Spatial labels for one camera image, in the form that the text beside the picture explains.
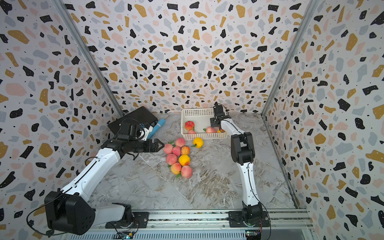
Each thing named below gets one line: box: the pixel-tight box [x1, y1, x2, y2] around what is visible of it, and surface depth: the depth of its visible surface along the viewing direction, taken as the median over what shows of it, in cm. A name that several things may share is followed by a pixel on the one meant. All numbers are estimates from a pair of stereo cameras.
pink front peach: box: [180, 165, 193, 179], surface depth 86 cm
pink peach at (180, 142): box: [175, 137, 186, 148], surface depth 100 cm
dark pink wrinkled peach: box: [172, 145, 181, 157], surface depth 96 cm
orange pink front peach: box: [170, 162, 182, 175], surface depth 88 cm
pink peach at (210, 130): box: [206, 126, 217, 133], surface depth 106 cm
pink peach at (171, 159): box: [166, 153, 178, 166], surface depth 92 cm
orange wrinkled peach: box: [181, 145, 191, 155], surface depth 96 cm
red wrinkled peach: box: [185, 120, 195, 131], surface depth 111 cm
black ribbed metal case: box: [108, 106, 158, 136], surface depth 119 cm
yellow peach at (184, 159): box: [178, 154, 191, 166], surface depth 92 cm
